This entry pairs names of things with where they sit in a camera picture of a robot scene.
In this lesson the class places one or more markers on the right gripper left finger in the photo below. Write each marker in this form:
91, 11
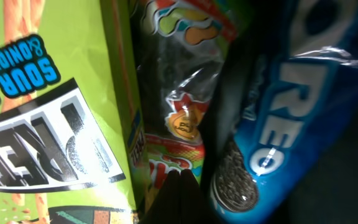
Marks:
166, 206

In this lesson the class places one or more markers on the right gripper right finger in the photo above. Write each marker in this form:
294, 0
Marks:
194, 209

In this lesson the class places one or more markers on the green Pretz box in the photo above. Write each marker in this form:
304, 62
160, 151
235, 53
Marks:
71, 133

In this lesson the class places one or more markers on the Haribo gummy candy bag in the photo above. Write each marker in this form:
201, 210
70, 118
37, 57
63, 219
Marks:
180, 48

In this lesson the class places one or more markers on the blue Oreo cookie pack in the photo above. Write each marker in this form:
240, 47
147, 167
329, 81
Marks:
300, 94

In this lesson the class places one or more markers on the dark green gift box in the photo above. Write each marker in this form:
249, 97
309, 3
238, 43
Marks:
328, 193

